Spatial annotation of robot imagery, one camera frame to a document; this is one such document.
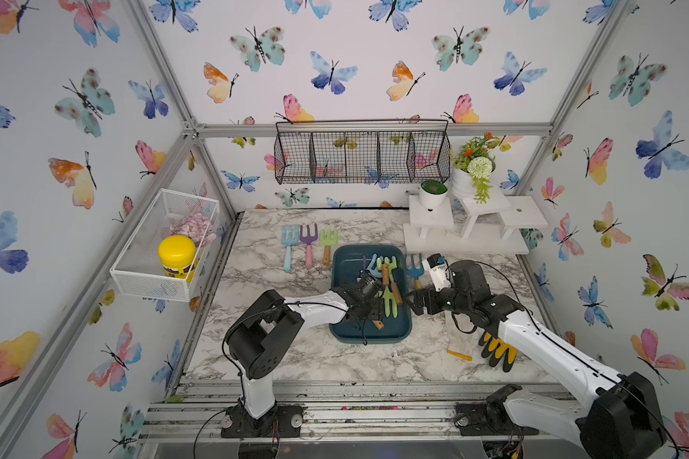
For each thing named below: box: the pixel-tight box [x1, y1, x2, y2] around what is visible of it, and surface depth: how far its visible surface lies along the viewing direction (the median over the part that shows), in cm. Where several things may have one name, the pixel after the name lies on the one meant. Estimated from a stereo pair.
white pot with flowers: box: [451, 131, 501, 204], surface depth 86 cm
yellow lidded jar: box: [157, 234, 197, 283], surface depth 65 cm
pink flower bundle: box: [161, 213, 218, 247], surface depth 71 cm
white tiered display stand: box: [402, 186, 549, 255], surface depth 112 cm
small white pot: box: [419, 179, 449, 210], surface depth 99 cm
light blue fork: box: [281, 224, 300, 273], surface depth 116 cm
